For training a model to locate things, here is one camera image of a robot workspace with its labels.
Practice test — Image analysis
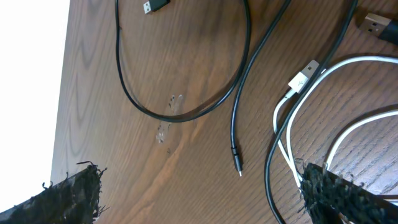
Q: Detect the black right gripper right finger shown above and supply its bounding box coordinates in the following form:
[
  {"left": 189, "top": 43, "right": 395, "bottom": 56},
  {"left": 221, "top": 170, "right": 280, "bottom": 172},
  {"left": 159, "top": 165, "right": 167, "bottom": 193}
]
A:
[{"left": 301, "top": 163, "right": 397, "bottom": 224}]

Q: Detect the white USB cable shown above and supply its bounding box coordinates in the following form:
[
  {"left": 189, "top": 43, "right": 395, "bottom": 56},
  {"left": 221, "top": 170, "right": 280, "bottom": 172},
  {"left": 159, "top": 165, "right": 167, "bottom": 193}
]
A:
[{"left": 272, "top": 55, "right": 398, "bottom": 224}]

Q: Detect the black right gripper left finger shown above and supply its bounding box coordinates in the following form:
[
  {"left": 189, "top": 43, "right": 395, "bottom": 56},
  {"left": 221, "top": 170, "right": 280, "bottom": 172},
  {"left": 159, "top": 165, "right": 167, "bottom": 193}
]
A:
[{"left": 1, "top": 161, "right": 106, "bottom": 224}]

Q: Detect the black USB cable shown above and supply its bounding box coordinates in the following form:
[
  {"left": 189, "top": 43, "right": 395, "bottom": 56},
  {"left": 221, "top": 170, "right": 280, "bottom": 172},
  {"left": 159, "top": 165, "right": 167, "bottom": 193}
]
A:
[
  {"left": 264, "top": 0, "right": 398, "bottom": 224},
  {"left": 114, "top": 0, "right": 292, "bottom": 177}
]

